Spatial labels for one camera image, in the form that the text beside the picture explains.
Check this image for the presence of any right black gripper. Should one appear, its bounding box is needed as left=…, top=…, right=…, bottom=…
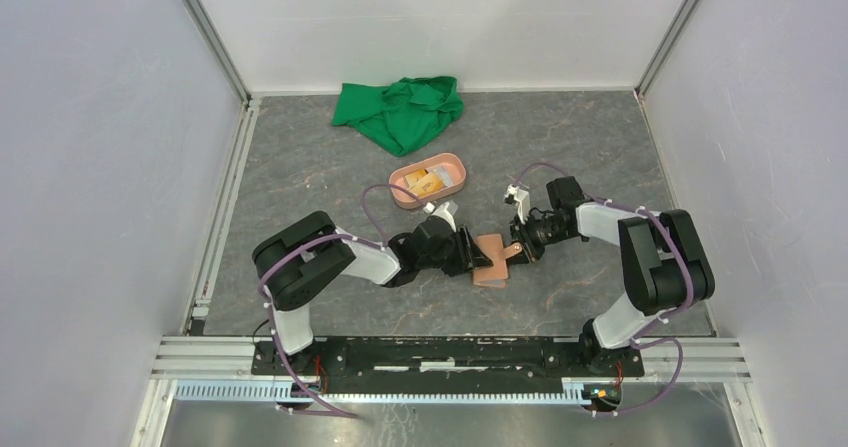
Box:
left=501, top=211, right=573, bottom=267

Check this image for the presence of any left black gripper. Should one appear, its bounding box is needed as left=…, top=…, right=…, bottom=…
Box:
left=418, top=225, right=492, bottom=278

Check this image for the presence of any brown leather card holder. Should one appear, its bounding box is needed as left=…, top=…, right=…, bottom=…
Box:
left=472, top=234, right=523, bottom=289

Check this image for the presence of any pink oval tray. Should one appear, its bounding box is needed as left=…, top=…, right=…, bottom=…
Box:
left=389, top=152, right=467, bottom=210

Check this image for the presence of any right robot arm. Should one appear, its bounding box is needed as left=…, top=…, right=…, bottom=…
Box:
left=504, top=177, right=716, bottom=375

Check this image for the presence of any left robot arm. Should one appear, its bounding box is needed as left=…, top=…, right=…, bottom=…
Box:
left=252, top=211, right=495, bottom=375

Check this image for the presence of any gold card in tray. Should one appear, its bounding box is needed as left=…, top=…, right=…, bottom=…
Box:
left=404, top=169, right=441, bottom=198

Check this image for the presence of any silver card in tray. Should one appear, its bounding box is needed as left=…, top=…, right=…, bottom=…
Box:
left=428, top=165, right=455, bottom=191

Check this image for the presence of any green cloth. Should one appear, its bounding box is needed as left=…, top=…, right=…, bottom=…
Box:
left=331, top=76, right=465, bottom=157

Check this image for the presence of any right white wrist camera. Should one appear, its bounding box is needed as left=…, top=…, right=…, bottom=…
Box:
left=504, top=184, right=532, bottom=225

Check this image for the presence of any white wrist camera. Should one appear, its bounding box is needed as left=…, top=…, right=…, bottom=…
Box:
left=504, top=184, right=532, bottom=225
left=423, top=201, right=458, bottom=232

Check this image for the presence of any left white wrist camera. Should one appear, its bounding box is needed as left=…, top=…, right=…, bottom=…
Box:
left=423, top=201, right=458, bottom=232

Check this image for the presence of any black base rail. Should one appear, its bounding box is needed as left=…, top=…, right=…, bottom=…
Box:
left=251, top=336, right=645, bottom=394

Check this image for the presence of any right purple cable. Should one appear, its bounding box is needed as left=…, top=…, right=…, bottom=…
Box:
left=515, top=162, right=696, bottom=419

